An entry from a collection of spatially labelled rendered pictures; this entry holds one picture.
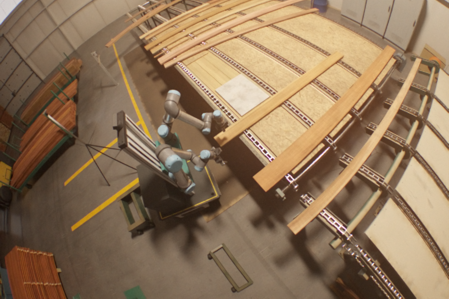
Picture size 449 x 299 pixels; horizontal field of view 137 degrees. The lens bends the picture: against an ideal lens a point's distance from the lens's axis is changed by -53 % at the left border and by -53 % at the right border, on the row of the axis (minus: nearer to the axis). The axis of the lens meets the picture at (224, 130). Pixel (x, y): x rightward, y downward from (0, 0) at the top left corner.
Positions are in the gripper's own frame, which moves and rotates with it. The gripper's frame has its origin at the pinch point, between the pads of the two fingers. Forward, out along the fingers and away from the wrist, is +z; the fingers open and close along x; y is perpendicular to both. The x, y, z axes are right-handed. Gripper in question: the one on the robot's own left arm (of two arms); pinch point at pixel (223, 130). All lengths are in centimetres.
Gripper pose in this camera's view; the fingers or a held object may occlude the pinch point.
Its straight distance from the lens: 200.2
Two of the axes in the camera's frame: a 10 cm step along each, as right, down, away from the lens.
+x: 8.1, -5.7, 1.6
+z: 2.0, 5.1, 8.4
